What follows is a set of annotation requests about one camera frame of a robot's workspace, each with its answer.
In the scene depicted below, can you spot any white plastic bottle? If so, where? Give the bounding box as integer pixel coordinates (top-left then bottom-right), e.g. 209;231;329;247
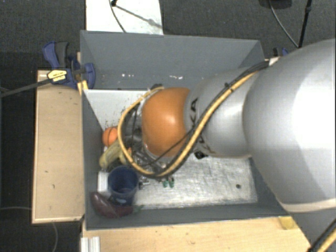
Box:
97;170;110;193

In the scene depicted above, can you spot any yellow-green toy corn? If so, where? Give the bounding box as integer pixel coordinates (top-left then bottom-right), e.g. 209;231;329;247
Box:
99;140;132;171

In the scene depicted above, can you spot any orange ball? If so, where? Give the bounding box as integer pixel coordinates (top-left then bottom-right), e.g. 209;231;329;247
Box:
102;127;119;147

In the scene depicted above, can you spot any pale wood flat board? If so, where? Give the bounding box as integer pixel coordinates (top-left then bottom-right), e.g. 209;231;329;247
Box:
31;69;86;224

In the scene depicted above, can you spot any dark blue cup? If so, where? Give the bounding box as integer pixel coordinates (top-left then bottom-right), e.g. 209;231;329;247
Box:
107;165;140;205

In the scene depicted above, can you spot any dark purple toy eggplant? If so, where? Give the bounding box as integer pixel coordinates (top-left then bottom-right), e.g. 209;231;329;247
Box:
90;191;144;219

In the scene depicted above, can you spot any grey metal bin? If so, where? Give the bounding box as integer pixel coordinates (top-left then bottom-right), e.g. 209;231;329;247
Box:
79;30;291;230

